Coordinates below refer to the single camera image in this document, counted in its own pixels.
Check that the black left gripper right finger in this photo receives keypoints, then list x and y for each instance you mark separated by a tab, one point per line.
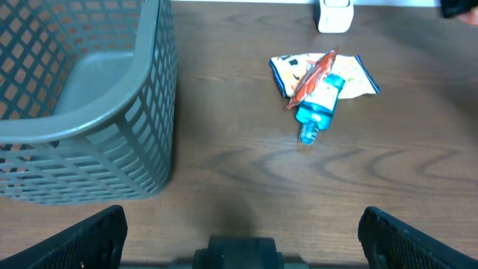
389	243

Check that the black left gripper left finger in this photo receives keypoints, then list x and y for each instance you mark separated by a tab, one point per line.
95	242

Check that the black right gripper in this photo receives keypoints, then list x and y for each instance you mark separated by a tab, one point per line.
453	8

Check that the red snack stick packet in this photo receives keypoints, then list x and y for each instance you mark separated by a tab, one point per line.
315	75

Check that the teal mouthwash bottle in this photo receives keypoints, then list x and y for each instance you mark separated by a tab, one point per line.
315	113

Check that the orange tissue pack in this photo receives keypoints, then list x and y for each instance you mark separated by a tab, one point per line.
470	17

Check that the white barcode scanner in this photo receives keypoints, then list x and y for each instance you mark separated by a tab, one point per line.
333	16

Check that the grey plastic mesh basket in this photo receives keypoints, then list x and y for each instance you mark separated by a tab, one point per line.
88	90

